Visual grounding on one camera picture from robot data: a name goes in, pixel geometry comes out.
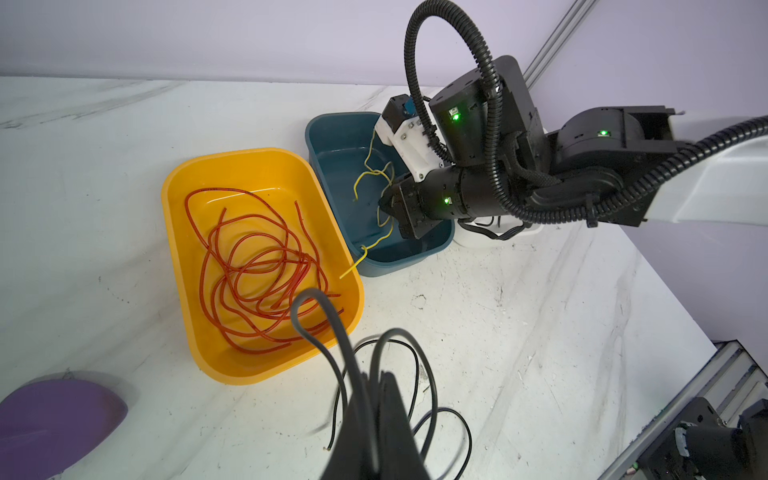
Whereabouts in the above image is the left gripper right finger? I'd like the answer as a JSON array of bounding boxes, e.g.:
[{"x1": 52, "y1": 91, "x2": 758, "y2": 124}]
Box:
[{"x1": 376, "y1": 372, "x2": 429, "y2": 480}]

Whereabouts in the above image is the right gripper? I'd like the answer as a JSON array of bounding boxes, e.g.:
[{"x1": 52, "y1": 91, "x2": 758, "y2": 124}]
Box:
[{"x1": 389, "y1": 166, "x2": 507, "y2": 240}]

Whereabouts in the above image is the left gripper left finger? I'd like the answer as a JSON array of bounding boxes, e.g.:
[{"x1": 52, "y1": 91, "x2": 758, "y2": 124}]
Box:
[{"x1": 321, "y1": 383, "x2": 378, "y2": 479}]

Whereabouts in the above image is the cable bundle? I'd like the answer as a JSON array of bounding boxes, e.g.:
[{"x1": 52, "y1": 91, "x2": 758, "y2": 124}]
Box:
[{"x1": 289, "y1": 287, "x2": 475, "y2": 480}]

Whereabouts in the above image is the red cable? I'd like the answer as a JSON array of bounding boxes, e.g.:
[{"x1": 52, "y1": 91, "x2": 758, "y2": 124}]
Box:
[{"x1": 183, "y1": 187, "x2": 344, "y2": 355}]

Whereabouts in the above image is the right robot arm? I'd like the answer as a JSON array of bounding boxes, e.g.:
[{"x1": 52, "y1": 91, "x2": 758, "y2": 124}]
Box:
[{"x1": 376, "y1": 1, "x2": 767, "y2": 240}]

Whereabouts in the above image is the white plastic bin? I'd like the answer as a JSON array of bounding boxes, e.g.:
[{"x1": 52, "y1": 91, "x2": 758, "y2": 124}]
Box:
[{"x1": 453, "y1": 216, "x2": 543, "y2": 249}]

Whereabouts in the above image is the teal plastic bin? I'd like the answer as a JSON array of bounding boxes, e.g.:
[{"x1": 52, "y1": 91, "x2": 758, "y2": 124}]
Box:
[{"x1": 305, "y1": 112, "x2": 455, "y2": 277}]

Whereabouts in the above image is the yellow plastic bin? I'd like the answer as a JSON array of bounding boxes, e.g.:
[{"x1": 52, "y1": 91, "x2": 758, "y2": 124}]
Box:
[{"x1": 162, "y1": 148, "x2": 364, "y2": 385}]

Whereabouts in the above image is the purple plastic object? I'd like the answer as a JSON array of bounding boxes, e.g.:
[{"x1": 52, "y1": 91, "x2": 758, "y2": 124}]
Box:
[{"x1": 1, "y1": 379, "x2": 128, "y2": 479}]

